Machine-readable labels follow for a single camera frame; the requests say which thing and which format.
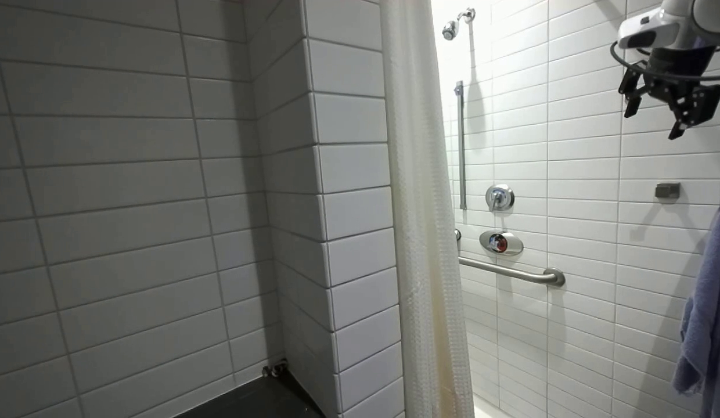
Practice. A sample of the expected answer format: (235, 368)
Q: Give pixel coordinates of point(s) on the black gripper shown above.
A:
(672, 78)

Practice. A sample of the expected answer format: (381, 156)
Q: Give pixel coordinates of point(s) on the white shower curtain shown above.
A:
(434, 361)

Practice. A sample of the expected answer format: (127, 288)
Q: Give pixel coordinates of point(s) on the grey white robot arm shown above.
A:
(672, 25)

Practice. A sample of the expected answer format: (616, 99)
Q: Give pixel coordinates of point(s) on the round chrome shower valve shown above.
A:
(499, 199)

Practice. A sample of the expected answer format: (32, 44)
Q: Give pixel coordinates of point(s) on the chrome shower head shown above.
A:
(451, 29)

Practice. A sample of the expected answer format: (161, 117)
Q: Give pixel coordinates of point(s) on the vertical chrome slide bar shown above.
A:
(461, 144)

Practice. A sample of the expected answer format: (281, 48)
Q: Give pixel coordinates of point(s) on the horizontal chrome grab bar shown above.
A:
(545, 276)

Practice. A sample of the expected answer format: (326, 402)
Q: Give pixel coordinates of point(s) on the blue hanging towel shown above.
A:
(698, 371)

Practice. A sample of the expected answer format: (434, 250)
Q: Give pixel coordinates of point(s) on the grey wall hook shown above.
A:
(667, 191)

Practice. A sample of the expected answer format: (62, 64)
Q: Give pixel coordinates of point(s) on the chrome temperature control handle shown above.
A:
(502, 242)

